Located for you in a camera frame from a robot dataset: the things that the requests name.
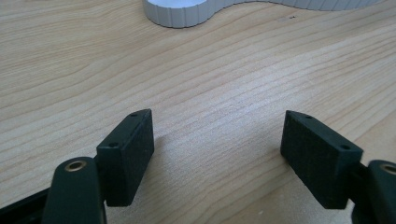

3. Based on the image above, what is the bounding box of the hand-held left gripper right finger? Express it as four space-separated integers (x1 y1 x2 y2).
279 109 364 210

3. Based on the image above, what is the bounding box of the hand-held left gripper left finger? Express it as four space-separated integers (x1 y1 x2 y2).
95 108 155 207

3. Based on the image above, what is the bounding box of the white ribbed wavy tray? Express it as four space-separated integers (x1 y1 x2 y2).
142 0 384 29

